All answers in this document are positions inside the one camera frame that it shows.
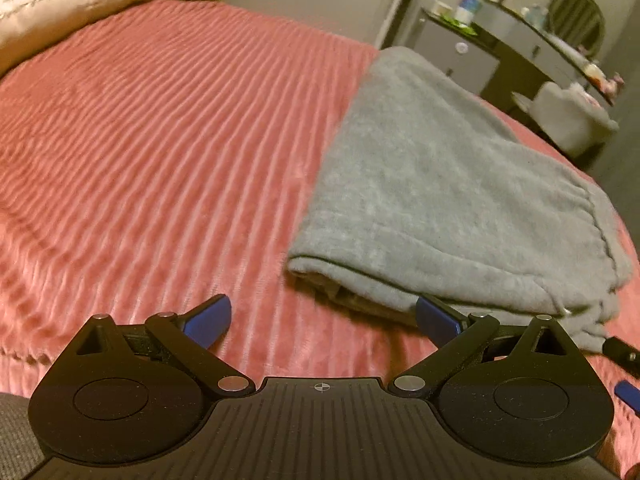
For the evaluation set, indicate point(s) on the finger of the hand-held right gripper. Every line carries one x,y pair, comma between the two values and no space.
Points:
629,396
622,355

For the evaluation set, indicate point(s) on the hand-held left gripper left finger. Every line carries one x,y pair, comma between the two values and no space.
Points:
207,317

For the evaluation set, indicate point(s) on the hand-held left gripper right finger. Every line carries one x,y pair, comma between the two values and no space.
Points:
440,316

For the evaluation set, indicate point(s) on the grey towel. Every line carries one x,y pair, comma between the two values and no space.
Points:
440,185

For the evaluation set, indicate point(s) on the pink ribbed blanket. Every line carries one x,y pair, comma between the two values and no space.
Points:
150,160

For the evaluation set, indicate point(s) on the white fluffy chair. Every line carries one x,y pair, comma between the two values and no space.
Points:
570,120

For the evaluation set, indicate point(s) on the grey cabinet with round knob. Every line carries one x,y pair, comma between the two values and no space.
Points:
450,65

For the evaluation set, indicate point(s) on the dark vanity desk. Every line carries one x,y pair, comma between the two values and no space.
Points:
520,55

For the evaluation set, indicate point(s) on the pink stuffed toy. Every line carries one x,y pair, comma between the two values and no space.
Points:
605,77

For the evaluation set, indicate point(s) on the green packet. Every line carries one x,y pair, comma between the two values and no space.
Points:
457,25

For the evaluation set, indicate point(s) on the white blue cup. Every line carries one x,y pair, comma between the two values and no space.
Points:
467,9

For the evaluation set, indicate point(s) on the blue bottle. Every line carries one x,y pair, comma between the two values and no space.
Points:
535,16

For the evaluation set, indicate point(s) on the round black-framed mirror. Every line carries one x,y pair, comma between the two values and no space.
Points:
577,20

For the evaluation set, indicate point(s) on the cream pillow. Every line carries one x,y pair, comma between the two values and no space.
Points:
65,5

